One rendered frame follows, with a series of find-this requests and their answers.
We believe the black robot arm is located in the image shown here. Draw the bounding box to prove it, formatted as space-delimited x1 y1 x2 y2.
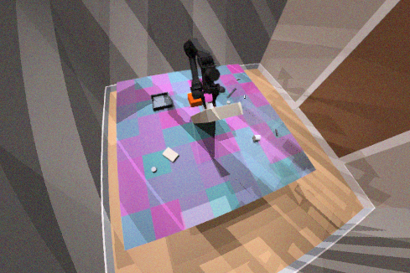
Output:
184 39 221 95

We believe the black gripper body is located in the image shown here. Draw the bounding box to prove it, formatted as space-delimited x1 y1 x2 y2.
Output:
191 80 226 98

